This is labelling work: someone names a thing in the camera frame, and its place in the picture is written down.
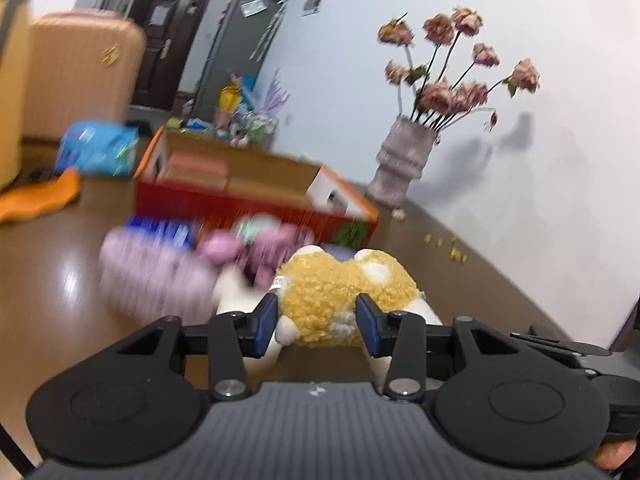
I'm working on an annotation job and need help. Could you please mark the scattered yellow bits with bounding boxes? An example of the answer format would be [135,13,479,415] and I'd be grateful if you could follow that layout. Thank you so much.
[423,232,469,264]

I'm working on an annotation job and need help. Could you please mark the yellow suitcase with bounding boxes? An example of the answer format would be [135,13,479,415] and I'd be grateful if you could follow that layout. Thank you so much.
[0,0,32,192]

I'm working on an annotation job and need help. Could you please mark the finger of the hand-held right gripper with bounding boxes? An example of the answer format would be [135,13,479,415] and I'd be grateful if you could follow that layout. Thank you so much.
[510,325,614,359]

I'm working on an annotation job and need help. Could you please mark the brown sponge block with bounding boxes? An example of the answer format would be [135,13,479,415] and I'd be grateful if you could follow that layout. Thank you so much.
[161,153,234,192]

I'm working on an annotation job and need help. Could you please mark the person's right hand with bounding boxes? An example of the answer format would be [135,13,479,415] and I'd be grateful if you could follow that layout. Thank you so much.
[592,439,637,472]

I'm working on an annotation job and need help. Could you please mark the pink artificial flowers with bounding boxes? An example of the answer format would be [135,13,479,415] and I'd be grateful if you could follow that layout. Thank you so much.
[377,6,542,134]

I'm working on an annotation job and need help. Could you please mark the purple fluffy towel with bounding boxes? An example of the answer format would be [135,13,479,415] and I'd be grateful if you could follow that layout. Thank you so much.
[99,224,217,317]

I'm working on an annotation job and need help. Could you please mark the orange-edged cardboard box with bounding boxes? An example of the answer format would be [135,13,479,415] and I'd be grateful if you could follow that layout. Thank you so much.
[134,125,381,252]

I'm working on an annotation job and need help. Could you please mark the cluttered storage rack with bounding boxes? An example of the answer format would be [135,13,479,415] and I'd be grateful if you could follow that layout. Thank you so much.
[166,69,292,149]

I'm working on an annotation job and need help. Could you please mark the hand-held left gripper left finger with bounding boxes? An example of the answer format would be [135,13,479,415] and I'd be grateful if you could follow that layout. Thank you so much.
[107,294,279,402]

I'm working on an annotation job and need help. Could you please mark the small blue packet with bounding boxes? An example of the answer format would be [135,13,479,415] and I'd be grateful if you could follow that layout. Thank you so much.
[125,215,198,252]

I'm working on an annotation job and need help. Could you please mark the grey ribbed vase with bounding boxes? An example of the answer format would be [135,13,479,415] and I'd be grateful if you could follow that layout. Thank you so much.
[366,116,442,209]

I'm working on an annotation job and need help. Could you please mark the pink plush toy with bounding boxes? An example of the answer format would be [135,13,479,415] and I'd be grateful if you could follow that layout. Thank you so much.
[200,227,316,288]

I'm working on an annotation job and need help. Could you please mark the orange cloth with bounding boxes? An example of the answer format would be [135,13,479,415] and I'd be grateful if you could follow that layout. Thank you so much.
[0,168,83,224]

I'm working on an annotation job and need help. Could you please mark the yellow and white plush toy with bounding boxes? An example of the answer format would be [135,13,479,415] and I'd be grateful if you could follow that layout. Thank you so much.
[212,245,444,396]

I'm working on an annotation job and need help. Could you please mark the grey tall cabinet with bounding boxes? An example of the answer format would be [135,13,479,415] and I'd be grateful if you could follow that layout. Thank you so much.
[192,0,292,122]

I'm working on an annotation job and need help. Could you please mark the peach ribbed suitcase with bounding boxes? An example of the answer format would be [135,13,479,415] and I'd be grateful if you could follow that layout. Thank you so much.
[22,10,149,142]

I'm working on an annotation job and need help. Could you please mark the blue tissue pack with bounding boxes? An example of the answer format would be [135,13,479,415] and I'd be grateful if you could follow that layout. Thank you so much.
[53,120,140,179]

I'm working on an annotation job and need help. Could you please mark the dark brown door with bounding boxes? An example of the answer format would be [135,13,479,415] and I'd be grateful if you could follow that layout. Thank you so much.
[127,0,216,112]

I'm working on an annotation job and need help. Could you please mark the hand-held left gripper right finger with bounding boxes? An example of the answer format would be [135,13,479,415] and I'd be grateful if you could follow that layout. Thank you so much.
[355,294,523,404]

